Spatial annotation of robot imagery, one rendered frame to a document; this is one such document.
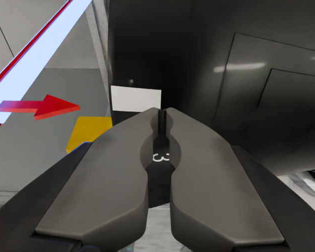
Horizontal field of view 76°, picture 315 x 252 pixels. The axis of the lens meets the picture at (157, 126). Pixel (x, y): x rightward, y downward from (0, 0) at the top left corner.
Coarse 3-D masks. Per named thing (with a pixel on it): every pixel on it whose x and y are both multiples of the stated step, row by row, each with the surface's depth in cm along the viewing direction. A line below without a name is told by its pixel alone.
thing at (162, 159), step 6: (156, 150) 15; (162, 150) 15; (168, 150) 15; (156, 156) 16; (162, 156) 16; (168, 156) 16; (150, 162) 16; (156, 162) 16; (162, 162) 16; (168, 162) 16
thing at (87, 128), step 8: (80, 120) 43; (88, 120) 43; (96, 120) 43; (104, 120) 43; (80, 128) 42; (88, 128) 42; (96, 128) 42; (104, 128) 42; (72, 136) 40; (80, 136) 40; (88, 136) 40; (96, 136) 40; (72, 144) 39
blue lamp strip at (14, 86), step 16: (80, 0) 29; (64, 16) 24; (48, 32) 21; (64, 32) 24; (32, 48) 18; (48, 48) 21; (16, 64) 17; (32, 64) 18; (16, 80) 16; (32, 80) 18; (0, 96) 15; (16, 96) 16; (0, 112) 15
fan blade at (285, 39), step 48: (144, 0) 10; (192, 0) 10; (240, 0) 10; (288, 0) 10; (144, 48) 12; (192, 48) 11; (240, 48) 11; (288, 48) 11; (192, 96) 13; (240, 96) 12; (288, 96) 12; (240, 144) 15; (288, 144) 15
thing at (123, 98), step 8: (112, 88) 13; (120, 88) 13; (128, 88) 13; (136, 88) 13; (112, 96) 13; (120, 96) 13; (128, 96) 13; (136, 96) 13; (144, 96) 13; (152, 96) 13; (160, 96) 13; (112, 104) 13; (120, 104) 13; (128, 104) 13; (136, 104) 13; (144, 104) 13; (152, 104) 13
